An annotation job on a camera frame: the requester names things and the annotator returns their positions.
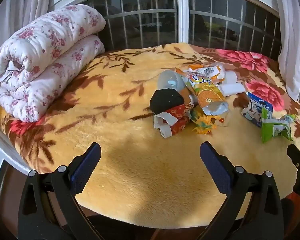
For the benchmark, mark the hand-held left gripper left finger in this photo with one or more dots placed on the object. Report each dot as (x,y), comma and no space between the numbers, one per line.
(88,165)

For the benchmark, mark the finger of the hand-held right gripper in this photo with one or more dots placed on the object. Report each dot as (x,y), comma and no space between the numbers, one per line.
(297,157)

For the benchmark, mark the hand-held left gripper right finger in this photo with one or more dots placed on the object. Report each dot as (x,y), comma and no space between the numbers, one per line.
(215,166)

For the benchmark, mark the green snack packet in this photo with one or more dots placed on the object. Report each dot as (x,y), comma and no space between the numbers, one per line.
(275,127)

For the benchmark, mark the yellow orange toy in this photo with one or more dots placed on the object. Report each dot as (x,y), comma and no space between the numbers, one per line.
(202,125)

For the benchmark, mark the red patterned packet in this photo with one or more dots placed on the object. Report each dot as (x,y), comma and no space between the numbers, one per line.
(177,123)

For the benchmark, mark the blue white drink carton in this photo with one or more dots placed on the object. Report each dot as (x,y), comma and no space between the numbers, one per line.
(256,110)

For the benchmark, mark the orange juice snack packet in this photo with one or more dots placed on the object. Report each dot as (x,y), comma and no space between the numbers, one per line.
(210,95)

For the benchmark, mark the black sock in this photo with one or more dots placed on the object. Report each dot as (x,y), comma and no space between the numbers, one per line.
(166,100)

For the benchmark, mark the yellow floral plush blanket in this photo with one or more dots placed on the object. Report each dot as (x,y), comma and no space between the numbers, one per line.
(130,155)

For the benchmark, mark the white mattress edge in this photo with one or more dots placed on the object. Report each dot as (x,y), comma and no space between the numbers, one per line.
(5,152)

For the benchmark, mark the orange white barcode packet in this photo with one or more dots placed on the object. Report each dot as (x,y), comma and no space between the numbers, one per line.
(210,70)

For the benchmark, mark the clear plastic cup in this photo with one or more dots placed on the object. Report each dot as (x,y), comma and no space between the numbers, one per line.
(168,78)

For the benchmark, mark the white curtain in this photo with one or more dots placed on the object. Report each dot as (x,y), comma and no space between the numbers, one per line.
(17,7)
(293,55)

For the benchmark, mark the pink floral folded quilt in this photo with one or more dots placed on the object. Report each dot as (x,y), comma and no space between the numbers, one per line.
(40,62)

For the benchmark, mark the white barred window frame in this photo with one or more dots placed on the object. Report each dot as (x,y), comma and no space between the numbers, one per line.
(182,15)

